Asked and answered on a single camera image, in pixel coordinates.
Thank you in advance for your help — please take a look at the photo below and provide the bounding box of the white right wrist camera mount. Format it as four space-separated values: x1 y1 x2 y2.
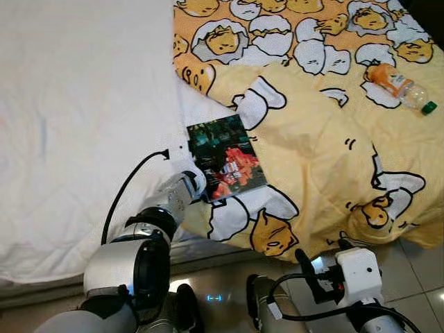
335 248 384 306

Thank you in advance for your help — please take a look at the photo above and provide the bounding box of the grey quilted mattress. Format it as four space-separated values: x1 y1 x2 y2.
0 274 91 309

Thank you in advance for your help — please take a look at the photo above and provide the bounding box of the dark colourful comic book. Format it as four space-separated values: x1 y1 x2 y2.
186 114 270 203

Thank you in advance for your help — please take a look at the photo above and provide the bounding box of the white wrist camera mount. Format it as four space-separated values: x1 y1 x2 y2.
169 139 198 174
335 248 384 306

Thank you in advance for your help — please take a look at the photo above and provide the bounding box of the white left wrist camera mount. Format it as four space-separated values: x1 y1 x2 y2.
169 139 198 174

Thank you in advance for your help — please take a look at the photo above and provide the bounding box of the left robot leg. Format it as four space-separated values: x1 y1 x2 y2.
149 281 207 333

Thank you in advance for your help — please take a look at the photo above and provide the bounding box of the yellow cartoon egg duvet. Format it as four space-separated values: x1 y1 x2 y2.
172 0 444 261

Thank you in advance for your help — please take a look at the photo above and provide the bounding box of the white bed sheet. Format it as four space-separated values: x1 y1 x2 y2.
0 0 237 285

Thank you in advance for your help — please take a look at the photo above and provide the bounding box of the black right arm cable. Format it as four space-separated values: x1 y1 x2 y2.
267 272 361 323

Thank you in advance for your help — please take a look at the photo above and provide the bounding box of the orange label bottle green cap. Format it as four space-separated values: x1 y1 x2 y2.
366 64 439 115

